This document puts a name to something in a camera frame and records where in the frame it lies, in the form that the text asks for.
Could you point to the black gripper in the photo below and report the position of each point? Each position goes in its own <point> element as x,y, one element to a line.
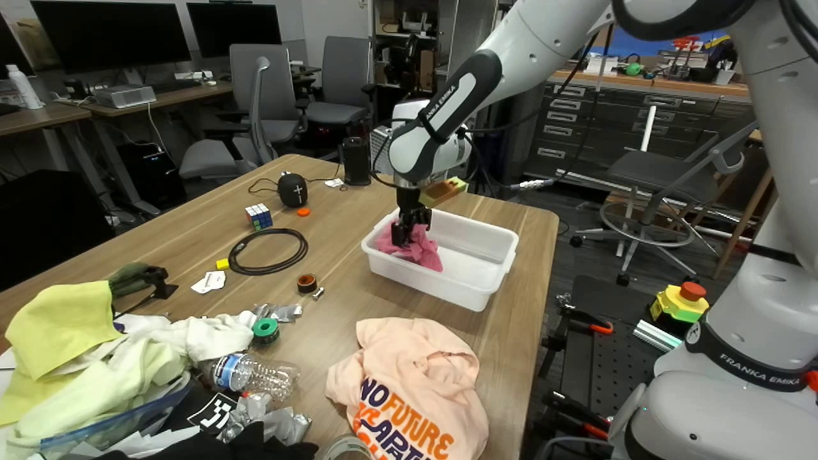
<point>411,202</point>

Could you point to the pink cloth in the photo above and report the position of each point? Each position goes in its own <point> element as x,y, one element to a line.
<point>418,253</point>

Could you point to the peach printed t-shirt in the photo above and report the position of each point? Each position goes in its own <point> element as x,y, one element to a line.
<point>409,374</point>

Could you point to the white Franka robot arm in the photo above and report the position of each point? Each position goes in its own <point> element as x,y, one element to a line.
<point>528,40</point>

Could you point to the white plastic storage box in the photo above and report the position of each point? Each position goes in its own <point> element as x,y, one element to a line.
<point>477,247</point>

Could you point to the black cylindrical cup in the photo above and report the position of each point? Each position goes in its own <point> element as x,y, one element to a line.
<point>355,161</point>

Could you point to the small orange cap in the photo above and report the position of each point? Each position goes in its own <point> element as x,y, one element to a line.
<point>301,213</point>

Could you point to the small metal bolt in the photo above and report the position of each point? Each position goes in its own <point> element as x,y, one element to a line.
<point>318,294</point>

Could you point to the small black tape roll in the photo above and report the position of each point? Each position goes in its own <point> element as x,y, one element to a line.
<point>308,282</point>

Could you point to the rubik's cube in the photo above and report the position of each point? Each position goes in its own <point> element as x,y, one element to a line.
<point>258,215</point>

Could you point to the crumpled silver foil wrapper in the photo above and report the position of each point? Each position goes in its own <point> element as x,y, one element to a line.
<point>282,313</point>

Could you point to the grey office chair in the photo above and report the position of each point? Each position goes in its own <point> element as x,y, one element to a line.
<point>255,94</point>
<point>341,86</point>

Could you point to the green tape roll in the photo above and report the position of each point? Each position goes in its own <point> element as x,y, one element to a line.
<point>266,330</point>

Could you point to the grey drawer cabinet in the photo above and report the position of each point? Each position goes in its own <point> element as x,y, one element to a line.
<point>565,129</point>

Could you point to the small yellow piece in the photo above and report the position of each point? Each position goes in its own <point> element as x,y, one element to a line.
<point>222,265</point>

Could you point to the white paper tag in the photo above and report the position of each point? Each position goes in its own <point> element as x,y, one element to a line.
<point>208,282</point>

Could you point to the crumpled clear plastic bottle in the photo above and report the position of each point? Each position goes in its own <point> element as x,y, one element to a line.
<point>244,372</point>

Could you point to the crumpled clear plastic wrap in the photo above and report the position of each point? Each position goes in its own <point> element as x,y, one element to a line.
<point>285,422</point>

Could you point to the black drafting chair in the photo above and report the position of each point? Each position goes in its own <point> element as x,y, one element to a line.
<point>654,174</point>

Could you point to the small black monitor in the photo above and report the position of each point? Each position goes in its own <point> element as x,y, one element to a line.
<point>232,27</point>

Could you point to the black shirt white print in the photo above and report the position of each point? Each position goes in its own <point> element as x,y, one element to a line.
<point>208,413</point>

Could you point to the wooden office desk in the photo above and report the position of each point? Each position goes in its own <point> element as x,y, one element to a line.
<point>169,98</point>

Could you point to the green black hand tool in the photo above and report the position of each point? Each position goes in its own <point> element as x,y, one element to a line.
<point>137,279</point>

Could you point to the yellow red emergency stop button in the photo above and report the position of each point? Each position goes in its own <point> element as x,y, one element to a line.
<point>681,303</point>

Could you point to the pale white cloth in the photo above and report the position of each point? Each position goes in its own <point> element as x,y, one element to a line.
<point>153,345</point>

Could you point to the grey desk device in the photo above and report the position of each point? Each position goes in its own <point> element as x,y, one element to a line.
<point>130,95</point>

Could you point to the wooden stool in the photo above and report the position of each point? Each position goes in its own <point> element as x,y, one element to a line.
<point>750,220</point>

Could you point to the clear zip plastic bag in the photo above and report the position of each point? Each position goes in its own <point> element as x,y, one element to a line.
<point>110,425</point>

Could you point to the large black monitor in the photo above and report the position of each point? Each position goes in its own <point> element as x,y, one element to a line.
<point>110,32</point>

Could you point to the yellow-green cloth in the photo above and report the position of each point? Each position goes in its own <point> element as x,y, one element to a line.
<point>65,329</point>

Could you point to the yellow wrist camera mount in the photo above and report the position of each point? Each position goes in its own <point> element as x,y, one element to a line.
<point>448,190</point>

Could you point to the grey duct tape roll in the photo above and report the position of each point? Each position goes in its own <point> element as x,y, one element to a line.
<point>341,448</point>

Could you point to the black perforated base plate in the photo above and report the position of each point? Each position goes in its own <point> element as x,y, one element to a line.
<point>609,367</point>

